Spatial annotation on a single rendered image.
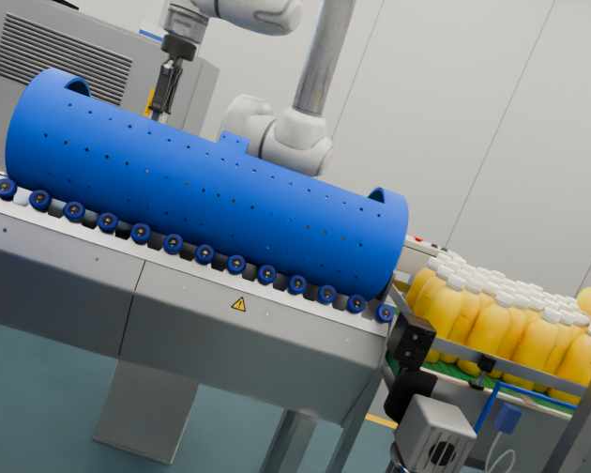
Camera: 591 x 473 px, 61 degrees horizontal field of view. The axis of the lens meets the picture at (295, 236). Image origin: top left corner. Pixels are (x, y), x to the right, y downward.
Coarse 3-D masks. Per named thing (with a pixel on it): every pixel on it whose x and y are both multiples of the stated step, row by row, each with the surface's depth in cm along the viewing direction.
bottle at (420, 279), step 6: (420, 270) 132; (426, 270) 130; (432, 270) 130; (420, 276) 130; (426, 276) 129; (414, 282) 132; (420, 282) 130; (414, 288) 131; (420, 288) 130; (408, 294) 133; (414, 294) 131; (408, 300) 132; (414, 300) 130
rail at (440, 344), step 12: (432, 348) 112; (444, 348) 112; (456, 348) 113; (468, 348) 113; (468, 360) 113; (504, 360) 114; (504, 372) 115; (516, 372) 115; (528, 372) 115; (540, 372) 115; (540, 384) 116; (552, 384) 116; (564, 384) 116; (576, 384) 116
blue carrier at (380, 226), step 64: (64, 128) 104; (128, 128) 106; (64, 192) 110; (128, 192) 108; (192, 192) 108; (256, 192) 109; (320, 192) 112; (384, 192) 120; (256, 256) 116; (320, 256) 113; (384, 256) 113
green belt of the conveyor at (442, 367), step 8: (392, 360) 119; (440, 360) 122; (456, 360) 126; (392, 368) 118; (400, 368) 114; (432, 368) 116; (440, 368) 117; (448, 368) 119; (456, 368) 121; (456, 376) 116; (464, 376) 118; (472, 376) 120; (488, 376) 124; (488, 384) 119; (536, 392) 125; (544, 392) 127
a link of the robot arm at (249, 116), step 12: (240, 96) 167; (228, 108) 167; (240, 108) 164; (252, 108) 163; (264, 108) 165; (228, 120) 165; (240, 120) 164; (252, 120) 163; (264, 120) 164; (240, 132) 164; (252, 132) 163; (264, 132) 163; (252, 144) 164
